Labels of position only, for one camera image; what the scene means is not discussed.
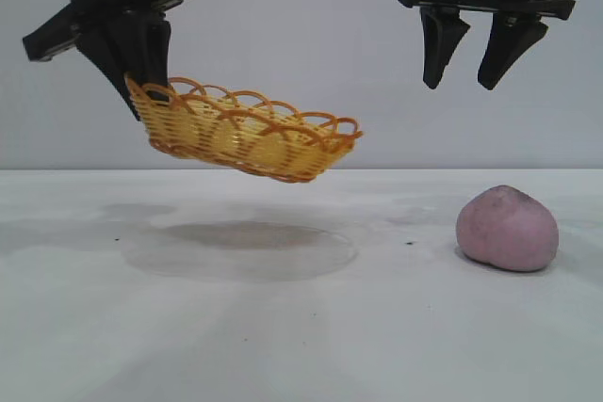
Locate yellow woven plastic basket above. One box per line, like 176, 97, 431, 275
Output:
123, 72, 365, 185

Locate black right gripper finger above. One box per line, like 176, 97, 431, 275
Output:
420, 8, 471, 90
478, 13, 550, 91

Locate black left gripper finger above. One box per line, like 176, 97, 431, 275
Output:
126, 12, 172, 103
76, 15, 143, 123

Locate pink peach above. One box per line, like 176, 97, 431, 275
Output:
454, 185, 561, 273

